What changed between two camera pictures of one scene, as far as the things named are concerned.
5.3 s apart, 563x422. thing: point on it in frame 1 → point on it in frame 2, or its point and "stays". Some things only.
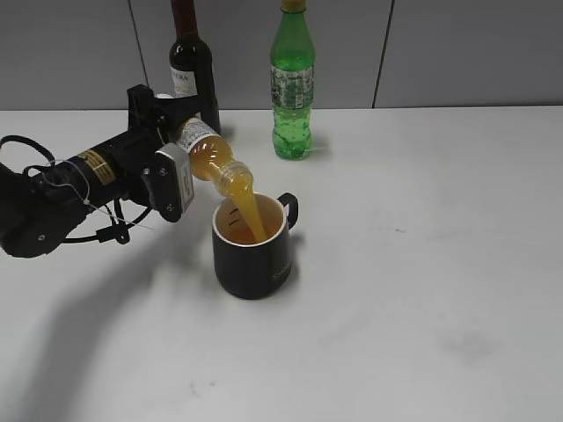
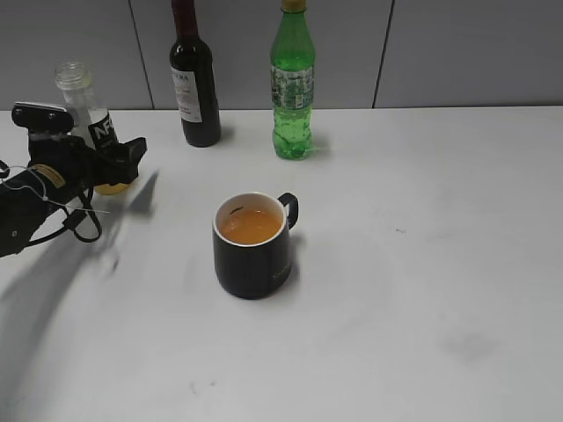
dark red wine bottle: [191, 62] stays
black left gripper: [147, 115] → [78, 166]
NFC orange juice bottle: [210, 156] → [91, 122]
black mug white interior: [244, 267] stays
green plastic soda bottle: [292, 71] stays
